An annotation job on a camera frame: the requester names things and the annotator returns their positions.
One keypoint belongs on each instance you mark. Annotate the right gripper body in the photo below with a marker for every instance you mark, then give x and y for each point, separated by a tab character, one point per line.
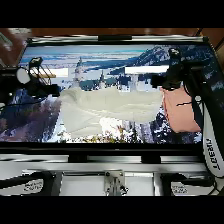
163	81

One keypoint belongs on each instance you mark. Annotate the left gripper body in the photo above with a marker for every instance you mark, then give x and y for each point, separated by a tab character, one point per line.
46	90

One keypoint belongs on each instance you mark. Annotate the white T-shirt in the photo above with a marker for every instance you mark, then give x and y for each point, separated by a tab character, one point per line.
110	106

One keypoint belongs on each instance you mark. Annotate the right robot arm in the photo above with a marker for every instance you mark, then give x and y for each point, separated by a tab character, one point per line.
213	146

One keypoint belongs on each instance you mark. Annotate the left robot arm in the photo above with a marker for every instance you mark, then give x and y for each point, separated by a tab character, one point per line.
13	81

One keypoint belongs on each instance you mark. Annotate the pink garment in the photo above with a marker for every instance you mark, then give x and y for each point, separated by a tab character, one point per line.
181	110

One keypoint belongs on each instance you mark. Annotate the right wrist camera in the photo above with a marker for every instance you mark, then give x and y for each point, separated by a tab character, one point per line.
174	55

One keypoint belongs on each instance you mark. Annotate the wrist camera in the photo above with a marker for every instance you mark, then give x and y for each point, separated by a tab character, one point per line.
35	62
174	55

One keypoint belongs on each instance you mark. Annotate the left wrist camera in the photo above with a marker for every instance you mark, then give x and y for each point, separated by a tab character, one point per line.
35	62

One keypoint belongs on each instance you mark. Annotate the silver frame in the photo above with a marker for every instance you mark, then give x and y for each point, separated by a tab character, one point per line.
100	166

